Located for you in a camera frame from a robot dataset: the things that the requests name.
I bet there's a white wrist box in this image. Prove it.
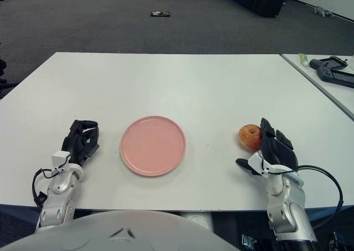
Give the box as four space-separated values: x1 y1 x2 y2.
51 150 70 170
247 150 270 179

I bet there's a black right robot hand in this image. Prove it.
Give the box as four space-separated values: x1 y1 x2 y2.
235 117 299 177

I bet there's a grey robot torso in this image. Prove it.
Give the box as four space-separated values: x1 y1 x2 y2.
0 209 241 251

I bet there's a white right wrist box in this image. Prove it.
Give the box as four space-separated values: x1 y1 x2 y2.
247 150 270 179

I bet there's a grey robot dog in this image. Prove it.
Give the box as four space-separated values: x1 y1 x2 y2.
311 6 335 17

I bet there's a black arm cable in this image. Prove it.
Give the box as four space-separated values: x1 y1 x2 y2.
276 165 343 229
31 168 56 207

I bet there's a blue table frame beam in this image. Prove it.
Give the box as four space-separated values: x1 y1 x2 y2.
309 206 354 229
0 203 39 221

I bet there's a red yellow apple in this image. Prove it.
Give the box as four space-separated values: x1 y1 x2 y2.
238 124 263 151

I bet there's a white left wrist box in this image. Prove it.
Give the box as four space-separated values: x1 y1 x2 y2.
51 150 70 170

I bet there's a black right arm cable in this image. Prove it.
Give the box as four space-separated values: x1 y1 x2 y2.
276 165 343 229

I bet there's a metal clamp under table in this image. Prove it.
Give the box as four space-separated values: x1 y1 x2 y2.
241 233 256 248

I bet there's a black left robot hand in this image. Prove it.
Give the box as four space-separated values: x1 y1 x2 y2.
60 119 101 168

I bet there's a black office chair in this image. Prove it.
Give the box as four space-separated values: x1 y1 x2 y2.
0 40 17 96

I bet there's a pink round plate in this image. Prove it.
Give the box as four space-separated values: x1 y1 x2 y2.
119 115 187 177

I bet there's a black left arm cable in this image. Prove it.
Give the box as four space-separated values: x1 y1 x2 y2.
31 168 56 207

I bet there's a black handheld controller with frame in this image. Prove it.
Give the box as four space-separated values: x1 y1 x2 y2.
309 56 348 71

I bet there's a black handheld controller with screen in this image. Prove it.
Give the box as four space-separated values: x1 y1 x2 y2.
316 66 354 89

